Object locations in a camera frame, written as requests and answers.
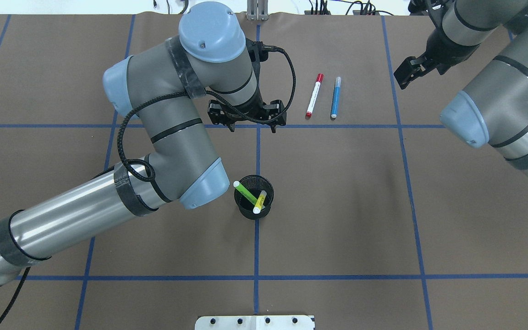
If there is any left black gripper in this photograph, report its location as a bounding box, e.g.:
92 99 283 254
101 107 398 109
207 99 287 134

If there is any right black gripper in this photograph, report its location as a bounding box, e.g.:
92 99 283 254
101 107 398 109
393 35 467 90

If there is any blue marker pen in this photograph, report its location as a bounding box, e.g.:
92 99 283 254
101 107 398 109
330 77 342 121

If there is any red capped white marker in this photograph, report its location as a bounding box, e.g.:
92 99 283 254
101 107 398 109
305 73 324 120

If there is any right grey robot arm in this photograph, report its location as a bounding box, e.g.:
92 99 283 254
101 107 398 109
393 0 528 177

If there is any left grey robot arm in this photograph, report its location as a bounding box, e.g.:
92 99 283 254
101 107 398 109
0 1 288 287

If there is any black mesh pen cup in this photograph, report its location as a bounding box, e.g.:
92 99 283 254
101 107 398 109
233 175 274 220

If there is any green highlighter pen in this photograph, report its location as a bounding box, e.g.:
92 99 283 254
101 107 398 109
233 181 258 205

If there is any yellow highlighter pen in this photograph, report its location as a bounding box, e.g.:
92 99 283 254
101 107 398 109
252 190 267 215

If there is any brown paper table cover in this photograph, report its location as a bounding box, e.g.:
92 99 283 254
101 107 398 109
0 13 528 330

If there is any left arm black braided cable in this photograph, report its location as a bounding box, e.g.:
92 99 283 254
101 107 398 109
0 44 297 330

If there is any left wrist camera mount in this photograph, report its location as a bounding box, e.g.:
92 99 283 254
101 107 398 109
246 38 273 64

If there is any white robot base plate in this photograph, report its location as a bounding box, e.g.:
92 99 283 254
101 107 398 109
194 315 316 330

